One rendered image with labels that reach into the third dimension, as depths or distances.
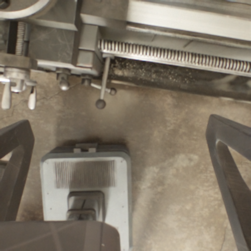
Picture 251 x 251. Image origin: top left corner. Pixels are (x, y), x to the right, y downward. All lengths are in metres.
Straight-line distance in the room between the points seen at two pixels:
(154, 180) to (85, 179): 0.51
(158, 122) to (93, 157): 0.51
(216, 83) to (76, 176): 0.89
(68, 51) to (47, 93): 0.95
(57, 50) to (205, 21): 0.43
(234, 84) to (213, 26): 0.53
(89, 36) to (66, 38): 0.09
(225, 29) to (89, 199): 1.05
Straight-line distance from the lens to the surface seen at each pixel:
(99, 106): 0.86
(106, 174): 1.34
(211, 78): 1.21
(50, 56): 0.69
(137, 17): 0.74
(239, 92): 1.26
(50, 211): 1.48
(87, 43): 0.76
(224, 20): 0.77
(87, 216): 1.21
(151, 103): 1.54
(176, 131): 1.58
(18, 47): 0.73
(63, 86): 0.76
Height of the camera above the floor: 1.53
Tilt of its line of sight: 84 degrees down
